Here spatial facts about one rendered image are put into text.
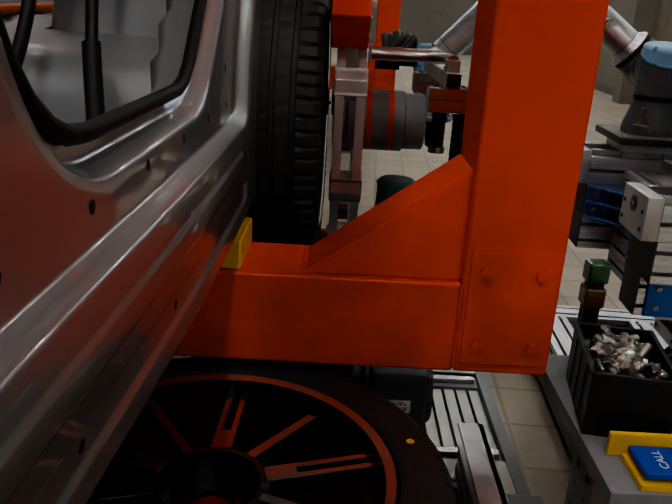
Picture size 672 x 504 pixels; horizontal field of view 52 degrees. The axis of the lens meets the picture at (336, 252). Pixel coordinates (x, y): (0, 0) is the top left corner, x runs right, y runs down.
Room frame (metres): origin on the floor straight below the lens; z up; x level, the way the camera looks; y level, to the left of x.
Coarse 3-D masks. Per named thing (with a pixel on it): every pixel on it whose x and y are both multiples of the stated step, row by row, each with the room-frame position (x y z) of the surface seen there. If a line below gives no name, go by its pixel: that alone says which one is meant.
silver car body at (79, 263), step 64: (0, 0) 2.62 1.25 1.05; (64, 0) 1.24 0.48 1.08; (128, 0) 1.23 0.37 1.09; (192, 0) 1.05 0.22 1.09; (256, 0) 1.21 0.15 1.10; (0, 64) 0.37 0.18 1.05; (64, 64) 1.01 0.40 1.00; (128, 64) 1.01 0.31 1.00; (192, 64) 0.90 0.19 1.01; (256, 64) 1.22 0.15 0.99; (0, 128) 0.36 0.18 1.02; (64, 128) 0.48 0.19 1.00; (128, 128) 0.66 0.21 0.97; (192, 128) 0.82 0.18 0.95; (0, 192) 0.35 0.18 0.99; (64, 192) 0.44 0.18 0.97; (128, 192) 0.57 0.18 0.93; (192, 192) 0.70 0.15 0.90; (0, 256) 0.35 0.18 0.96; (64, 256) 0.43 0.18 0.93; (128, 256) 0.49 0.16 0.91; (192, 256) 0.70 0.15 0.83; (0, 320) 0.34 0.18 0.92; (64, 320) 0.37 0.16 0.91; (128, 320) 0.47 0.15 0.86; (192, 320) 0.69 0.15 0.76; (0, 384) 0.30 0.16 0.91; (64, 384) 0.36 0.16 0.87; (128, 384) 0.49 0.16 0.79; (0, 448) 0.29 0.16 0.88; (64, 448) 0.36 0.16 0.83
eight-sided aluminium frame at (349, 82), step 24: (336, 72) 1.37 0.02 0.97; (360, 72) 1.37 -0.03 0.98; (336, 96) 1.36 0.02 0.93; (360, 96) 1.36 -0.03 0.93; (336, 120) 1.36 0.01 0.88; (360, 120) 1.36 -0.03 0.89; (336, 144) 1.36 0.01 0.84; (360, 144) 1.36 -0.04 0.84; (336, 168) 1.36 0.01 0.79; (360, 168) 1.36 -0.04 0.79; (336, 192) 1.36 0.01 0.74; (360, 192) 1.37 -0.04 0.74; (336, 216) 1.43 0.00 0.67
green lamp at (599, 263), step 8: (584, 264) 1.26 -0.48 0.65; (592, 264) 1.23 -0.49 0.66; (600, 264) 1.23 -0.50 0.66; (608, 264) 1.24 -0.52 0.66; (584, 272) 1.26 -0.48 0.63; (592, 272) 1.23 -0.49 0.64; (600, 272) 1.23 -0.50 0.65; (608, 272) 1.23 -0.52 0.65; (592, 280) 1.23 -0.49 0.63; (600, 280) 1.23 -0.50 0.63; (608, 280) 1.23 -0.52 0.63
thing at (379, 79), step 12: (384, 0) 5.24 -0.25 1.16; (396, 0) 5.24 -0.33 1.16; (384, 12) 5.24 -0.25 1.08; (396, 12) 5.24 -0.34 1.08; (384, 24) 5.24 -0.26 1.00; (396, 24) 5.24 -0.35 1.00; (372, 60) 5.26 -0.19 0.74; (372, 72) 5.24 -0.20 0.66; (384, 72) 5.24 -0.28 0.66; (372, 84) 5.24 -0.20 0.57; (384, 84) 5.24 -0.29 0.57
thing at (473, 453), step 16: (464, 432) 1.06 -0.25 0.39; (480, 432) 1.06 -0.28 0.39; (464, 448) 1.01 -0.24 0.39; (480, 448) 1.01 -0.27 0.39; (464, 464) 1.04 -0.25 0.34; (480, 464) 0.97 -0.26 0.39; (464, 480) 1.02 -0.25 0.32; (480, 480) 0.93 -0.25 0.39; (496, 480) 0.93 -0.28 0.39; (464, 496) 1.00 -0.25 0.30; (480, 496) 0.89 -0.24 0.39; (496, 496) 0.89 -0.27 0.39
